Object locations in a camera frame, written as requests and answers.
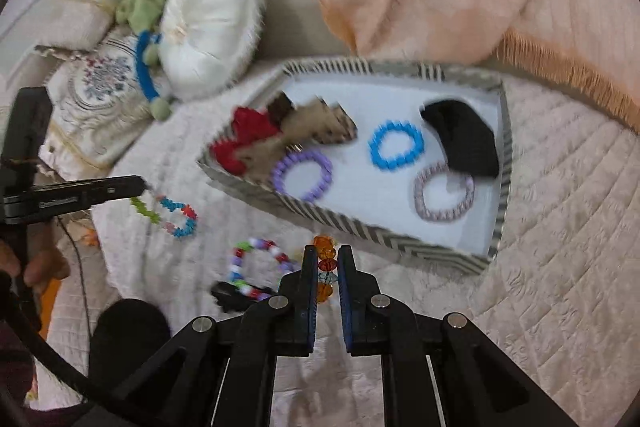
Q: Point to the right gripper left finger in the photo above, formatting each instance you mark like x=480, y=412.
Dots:
x=297, y=323

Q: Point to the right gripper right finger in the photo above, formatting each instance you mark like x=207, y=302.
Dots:
x=360, y=330

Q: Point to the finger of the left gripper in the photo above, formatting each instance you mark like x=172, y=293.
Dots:
x=68, y=197

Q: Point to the black scrunchie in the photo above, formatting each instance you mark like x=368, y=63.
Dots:
x=238, y=298

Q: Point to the leopard print ribbon bow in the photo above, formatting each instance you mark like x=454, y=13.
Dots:
x=315, y=122

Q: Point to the red satin bow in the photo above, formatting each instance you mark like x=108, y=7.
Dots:
x=248, y=126

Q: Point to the black velvet pouch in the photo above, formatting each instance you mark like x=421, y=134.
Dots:
x=469, y=144

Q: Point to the person left hand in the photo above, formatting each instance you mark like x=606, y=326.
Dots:
x=46, y=265

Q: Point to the embroidered floral cushion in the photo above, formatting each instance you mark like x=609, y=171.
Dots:
x=99, y=110

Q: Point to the quilted beige bedspread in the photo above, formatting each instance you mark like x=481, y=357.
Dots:
x=561, y=298

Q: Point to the green blue plush toy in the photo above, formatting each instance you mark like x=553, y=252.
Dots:
x=142, y=17

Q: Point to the striped black white tray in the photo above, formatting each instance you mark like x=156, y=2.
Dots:
x=391, y=185

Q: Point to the round white satin pillow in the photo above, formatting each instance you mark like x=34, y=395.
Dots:
x=207, y=45

